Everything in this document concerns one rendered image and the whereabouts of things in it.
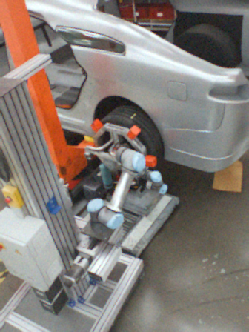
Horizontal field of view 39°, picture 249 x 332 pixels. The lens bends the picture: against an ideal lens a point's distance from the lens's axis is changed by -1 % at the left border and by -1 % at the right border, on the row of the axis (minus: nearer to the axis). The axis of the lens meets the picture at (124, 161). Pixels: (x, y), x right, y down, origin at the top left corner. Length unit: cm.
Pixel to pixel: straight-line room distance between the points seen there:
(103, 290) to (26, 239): 109
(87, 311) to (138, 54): 203
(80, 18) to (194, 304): 259
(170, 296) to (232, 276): 57
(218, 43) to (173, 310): 279
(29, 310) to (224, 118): 214
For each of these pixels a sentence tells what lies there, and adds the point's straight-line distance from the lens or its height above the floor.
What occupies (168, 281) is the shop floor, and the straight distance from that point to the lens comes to 322.
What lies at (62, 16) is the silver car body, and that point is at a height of 191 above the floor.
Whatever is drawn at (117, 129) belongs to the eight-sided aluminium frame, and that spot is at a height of 112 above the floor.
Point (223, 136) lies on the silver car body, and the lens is 277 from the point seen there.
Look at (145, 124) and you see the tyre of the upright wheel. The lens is 301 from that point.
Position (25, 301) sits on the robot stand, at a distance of 316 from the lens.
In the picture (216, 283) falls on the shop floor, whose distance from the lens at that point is 322.
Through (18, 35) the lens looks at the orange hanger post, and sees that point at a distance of 279.
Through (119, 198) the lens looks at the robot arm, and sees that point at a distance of 234.
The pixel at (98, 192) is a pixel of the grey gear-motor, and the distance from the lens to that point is 356.
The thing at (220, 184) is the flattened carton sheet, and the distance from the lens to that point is 400.
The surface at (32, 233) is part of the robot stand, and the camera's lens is 214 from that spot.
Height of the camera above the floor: 273
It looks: 38 degrees down
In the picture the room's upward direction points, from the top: 10 degrees counter-clockwise
